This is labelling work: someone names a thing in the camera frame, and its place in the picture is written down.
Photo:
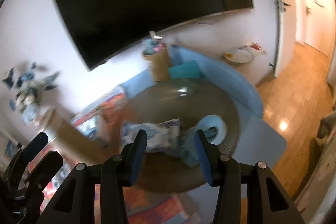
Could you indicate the brown pen holder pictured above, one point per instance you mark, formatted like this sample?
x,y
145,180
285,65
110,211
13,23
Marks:
x,y
158,66

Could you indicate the blue white artificial flowers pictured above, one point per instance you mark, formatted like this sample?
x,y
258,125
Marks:
x,y
29,82

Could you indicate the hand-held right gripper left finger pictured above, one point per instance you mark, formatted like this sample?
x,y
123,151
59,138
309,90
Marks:
x,y
136,158

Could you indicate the white plate with items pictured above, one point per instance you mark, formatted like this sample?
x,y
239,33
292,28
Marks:
x,y
240,56

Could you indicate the orange floral cloth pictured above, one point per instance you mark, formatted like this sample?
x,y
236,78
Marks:
x,y
168,208

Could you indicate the white door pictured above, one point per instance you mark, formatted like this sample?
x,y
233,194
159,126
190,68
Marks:
x,y
283,29

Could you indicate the round brown woven mat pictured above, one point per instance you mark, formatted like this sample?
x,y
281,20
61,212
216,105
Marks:
x,y
162,108

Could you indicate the teal cushion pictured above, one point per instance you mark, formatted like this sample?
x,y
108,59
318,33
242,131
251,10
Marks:
x,y
185,70

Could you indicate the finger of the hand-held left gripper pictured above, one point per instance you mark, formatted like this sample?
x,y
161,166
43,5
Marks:
x,y
36,146
48,166

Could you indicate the light blue cloth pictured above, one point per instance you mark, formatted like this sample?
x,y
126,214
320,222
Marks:
x,y
190,158

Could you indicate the black wall television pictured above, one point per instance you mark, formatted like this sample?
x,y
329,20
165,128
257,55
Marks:
x,y
136,3

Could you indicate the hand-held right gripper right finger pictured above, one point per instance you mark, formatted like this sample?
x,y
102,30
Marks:
x,y
203,158

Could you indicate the red white packet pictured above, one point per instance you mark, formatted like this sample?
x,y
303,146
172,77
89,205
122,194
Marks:
x,y
256,48

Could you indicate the blue white tissue pack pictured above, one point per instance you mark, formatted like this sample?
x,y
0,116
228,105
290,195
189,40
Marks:
x,y
160,137

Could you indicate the white tape roll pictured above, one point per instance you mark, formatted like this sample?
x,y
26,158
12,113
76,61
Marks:
x,y
220,129

